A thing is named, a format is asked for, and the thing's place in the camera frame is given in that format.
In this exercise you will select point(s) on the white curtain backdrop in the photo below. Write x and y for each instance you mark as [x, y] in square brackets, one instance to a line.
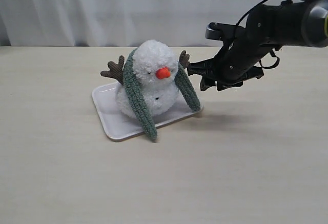
[119, 23]

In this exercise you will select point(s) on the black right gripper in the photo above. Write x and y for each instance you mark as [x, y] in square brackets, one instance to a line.
[268, 28]

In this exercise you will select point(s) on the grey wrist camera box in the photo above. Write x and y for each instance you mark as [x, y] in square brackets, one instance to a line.
[222, 31]

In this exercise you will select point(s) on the white plush snowman toy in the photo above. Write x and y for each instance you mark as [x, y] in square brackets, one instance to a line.
[155, 67]

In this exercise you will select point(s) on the white rectangular tray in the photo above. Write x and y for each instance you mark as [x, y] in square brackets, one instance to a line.
[119, 127]

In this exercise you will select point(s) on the green fleece scarf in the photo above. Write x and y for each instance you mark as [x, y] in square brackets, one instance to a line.
[137, 101]

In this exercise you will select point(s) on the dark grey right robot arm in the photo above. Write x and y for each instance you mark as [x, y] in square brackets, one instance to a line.
[314, 32]

